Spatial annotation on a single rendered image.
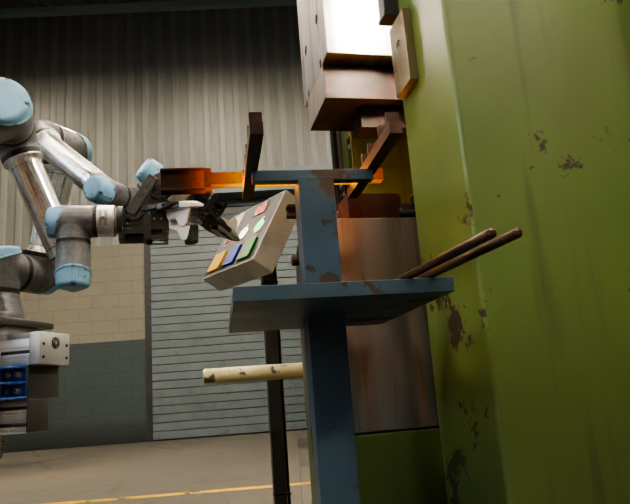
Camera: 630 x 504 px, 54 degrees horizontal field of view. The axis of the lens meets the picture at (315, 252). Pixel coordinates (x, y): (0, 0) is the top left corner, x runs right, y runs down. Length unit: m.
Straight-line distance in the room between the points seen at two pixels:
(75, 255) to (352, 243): 0.62
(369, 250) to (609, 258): 0.46
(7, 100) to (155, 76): 9.53
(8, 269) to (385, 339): 1.18
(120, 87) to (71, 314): 3.81
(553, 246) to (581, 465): 0.37
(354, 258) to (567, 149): 0.47
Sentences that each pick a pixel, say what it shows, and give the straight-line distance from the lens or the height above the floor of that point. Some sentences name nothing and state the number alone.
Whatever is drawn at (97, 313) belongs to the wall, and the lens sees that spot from 10.04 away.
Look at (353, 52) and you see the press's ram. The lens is 1.61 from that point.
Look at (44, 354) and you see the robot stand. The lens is 1.88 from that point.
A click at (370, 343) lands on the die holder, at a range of 1.29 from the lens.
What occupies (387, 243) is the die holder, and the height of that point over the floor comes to 0.86.
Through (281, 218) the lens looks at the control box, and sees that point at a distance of 1.97.
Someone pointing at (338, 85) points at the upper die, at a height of 1.30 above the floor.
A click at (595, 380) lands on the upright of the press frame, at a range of 1.19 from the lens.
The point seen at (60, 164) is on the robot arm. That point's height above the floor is 1.24.
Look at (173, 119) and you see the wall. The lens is 10.66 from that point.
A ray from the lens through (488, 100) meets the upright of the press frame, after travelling 1.23.
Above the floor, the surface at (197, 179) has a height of 0.96.
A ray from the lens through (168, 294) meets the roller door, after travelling 9.77.
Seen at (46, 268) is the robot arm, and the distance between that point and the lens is 2.11.
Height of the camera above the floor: 0.56
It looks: 13 degrees up
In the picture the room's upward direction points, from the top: 4 degrees counter-clockwise
